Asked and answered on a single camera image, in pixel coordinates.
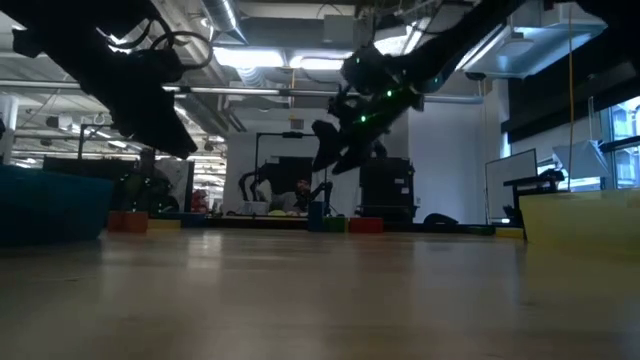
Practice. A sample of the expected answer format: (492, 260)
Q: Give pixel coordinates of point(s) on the yellow plastic bin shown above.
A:
(580, 225)

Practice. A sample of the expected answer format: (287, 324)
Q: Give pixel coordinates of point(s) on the black aluminium table frame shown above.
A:
(250, 225)

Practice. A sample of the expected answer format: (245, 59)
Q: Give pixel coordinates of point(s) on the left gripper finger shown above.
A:
(160, 130)

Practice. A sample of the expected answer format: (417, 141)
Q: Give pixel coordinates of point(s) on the white printed cloth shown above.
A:
(182, 175)

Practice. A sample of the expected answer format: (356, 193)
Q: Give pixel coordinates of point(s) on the blue plastic bin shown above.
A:
(50, 210)

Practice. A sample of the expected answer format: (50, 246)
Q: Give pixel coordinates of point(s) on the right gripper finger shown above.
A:
(360, 155)
(327, 145)

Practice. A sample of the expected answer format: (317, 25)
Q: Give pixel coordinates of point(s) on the bright ceiling light panel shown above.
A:
(250, 57)
(320, 63)

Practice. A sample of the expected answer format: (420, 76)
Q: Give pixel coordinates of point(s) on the person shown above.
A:
(287, 204)
(150, 190)

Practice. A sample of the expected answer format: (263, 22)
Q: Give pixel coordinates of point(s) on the whiteboard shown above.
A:
(510, 185)

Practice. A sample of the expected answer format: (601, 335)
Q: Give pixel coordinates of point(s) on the black backdrop panel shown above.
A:
(290, 167)

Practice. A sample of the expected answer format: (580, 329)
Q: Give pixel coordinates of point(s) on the small yellow wooden block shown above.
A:
(164, 224)

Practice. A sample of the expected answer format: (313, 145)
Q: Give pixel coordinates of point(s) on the black background robot arm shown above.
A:
(322, 192)
(257, 181)

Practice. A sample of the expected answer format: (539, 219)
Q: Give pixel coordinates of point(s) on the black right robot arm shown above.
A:
(450, 45)

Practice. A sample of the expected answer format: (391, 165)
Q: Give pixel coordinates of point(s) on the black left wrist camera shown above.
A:
(155, 65)

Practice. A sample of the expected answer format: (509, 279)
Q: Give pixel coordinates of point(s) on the window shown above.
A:
(625, 150)

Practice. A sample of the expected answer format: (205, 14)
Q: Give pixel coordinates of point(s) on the red background object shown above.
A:
(200, 201)

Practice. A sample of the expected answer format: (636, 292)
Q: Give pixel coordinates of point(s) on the wall vent grille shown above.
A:
(297, 124)

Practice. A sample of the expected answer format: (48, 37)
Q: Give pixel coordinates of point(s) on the long ceiling pipe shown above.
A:
(260, 92)

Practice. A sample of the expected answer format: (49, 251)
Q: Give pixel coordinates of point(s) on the black bag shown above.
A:
(442, 221)

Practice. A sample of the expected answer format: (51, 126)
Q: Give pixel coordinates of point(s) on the round metal air duct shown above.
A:
(222, 20)

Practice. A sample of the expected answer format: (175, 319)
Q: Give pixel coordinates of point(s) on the silver ventilation duct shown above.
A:
(550, 45)

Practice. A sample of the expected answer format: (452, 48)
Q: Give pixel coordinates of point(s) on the long green wooden block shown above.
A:
(481, 231)

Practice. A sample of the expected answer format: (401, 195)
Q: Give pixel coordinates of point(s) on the red wooden arch block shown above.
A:
(366, 225)
(127, 222)

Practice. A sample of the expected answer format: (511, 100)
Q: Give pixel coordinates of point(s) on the black cabinet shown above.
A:
(387, 195)

